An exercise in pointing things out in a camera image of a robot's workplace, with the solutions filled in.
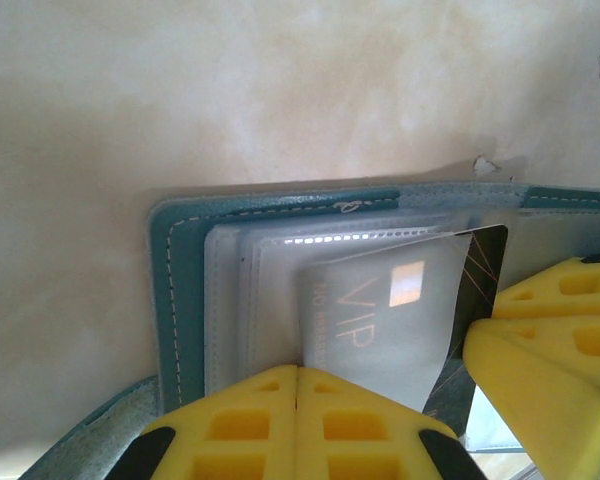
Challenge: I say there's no teal leather card holder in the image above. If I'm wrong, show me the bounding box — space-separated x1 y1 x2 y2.
24 178 600 480

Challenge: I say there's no black VIP card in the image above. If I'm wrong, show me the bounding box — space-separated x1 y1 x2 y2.
294 224 510 436

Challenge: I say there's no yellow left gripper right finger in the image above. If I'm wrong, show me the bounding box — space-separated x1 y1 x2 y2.
298 367 481 480

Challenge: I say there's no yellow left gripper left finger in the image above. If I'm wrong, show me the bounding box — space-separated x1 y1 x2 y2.
107 364 300 480

